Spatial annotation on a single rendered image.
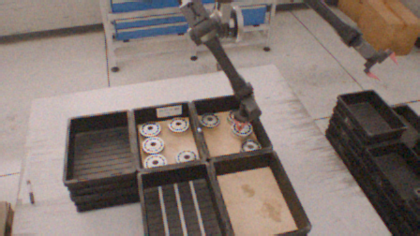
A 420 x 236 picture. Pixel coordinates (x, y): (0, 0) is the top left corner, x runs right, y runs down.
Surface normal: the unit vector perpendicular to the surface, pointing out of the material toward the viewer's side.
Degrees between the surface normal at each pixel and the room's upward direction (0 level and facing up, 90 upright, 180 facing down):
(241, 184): 0
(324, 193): 0
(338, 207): 0
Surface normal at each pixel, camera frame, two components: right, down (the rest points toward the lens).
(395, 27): 0.06, 0.67
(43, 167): 0.02, -0.73
